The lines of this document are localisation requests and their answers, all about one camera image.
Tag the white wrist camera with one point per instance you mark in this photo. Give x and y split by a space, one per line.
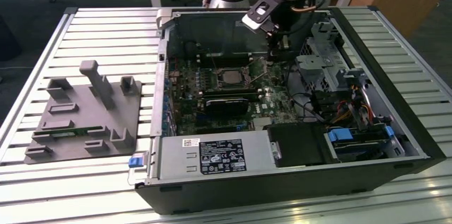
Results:
259 12

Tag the blue plastic clip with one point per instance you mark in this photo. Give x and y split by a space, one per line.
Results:
390 131

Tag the hard disk in blue carrier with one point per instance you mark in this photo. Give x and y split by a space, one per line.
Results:
339 135

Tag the grey parts rack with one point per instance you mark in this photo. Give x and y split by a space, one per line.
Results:
88 112

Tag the grey power supply unit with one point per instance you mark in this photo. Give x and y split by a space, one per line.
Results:
176 160

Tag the CPU socket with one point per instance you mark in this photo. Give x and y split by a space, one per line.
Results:
226 84

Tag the black open PC case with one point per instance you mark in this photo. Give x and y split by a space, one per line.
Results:
247 195

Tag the blue case latch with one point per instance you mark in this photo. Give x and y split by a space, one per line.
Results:
136 161

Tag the green RAM stick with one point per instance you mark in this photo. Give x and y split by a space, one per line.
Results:
82 130

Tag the green motherboard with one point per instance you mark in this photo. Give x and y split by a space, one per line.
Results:
275 102

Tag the black installed RAM stick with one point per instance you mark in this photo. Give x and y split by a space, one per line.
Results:
230 95
230 60

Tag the silver metal drive cage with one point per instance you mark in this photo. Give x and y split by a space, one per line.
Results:
318 62

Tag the silver CPU chip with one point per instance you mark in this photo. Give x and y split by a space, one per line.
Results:
232 75

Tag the thin metal locking lever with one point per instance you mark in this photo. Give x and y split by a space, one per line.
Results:
260 77
214 62

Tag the small silver heat sink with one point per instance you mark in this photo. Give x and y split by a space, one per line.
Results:
263 123

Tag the black graphics card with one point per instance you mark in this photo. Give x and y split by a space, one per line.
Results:
226 106

